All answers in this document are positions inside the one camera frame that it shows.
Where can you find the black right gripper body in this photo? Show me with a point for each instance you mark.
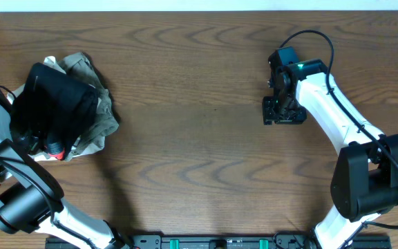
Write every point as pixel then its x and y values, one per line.
pixel 283 116

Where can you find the black leggings grey waistband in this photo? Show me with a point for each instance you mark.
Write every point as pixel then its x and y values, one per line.
pixel 57 107

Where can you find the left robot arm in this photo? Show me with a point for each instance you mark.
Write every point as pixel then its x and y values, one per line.
pixel 31 200

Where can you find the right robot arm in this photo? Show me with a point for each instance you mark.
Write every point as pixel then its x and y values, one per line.
pixel 365 180

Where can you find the white printed t-shirt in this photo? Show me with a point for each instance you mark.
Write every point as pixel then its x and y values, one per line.
pixel 50 62

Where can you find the olive green garment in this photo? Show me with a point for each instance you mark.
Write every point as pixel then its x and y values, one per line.
pixel 81 68

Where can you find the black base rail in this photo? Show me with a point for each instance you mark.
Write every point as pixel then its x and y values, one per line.
pixel 219 242

